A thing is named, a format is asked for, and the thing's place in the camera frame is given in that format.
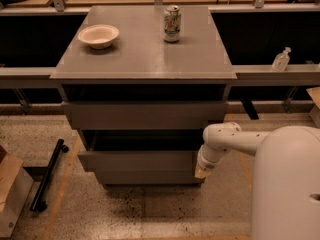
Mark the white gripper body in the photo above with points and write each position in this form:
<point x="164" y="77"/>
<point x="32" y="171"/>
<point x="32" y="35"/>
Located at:
<point x="205" y="163"/>

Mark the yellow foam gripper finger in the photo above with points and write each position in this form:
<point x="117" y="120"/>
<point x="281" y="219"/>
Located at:
<point x="201" y="173"/>

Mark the grey drawer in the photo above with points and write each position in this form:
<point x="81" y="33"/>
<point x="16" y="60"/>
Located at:
<point x="143" y="115"/>
<point x="140" y="160"/>
<point x="147" y="178"/>

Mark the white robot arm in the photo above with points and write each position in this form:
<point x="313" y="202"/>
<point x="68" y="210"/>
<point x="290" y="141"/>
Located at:
<point x="285" y="202"/>

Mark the grey bottom drawer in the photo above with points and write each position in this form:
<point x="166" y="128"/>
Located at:
<point x="147" y="178"/>

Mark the grey drawer cabinet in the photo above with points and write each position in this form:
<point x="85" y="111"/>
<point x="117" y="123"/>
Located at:
<point x="142" y="93"/>

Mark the grey top drawer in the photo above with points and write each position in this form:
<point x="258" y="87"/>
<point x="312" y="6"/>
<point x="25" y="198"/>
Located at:
<point x="143" y="115"/>

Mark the clear sanitizer pump bottle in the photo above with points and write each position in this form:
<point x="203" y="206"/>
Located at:
<point x="281" y="60"/>

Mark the green white soda can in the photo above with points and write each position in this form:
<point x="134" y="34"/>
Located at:
<point x="172" y="22"/>

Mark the white paper bowl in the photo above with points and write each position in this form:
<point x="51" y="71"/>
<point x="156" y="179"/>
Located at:
<point x="99" y="36"/>

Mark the black metal bar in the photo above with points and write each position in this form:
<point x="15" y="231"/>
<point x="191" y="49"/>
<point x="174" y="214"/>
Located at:
<point x="38" y="203"/>

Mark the brown cardboard box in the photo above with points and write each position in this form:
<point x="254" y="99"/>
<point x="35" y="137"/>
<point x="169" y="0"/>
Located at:
<point x="15" y="185"/>

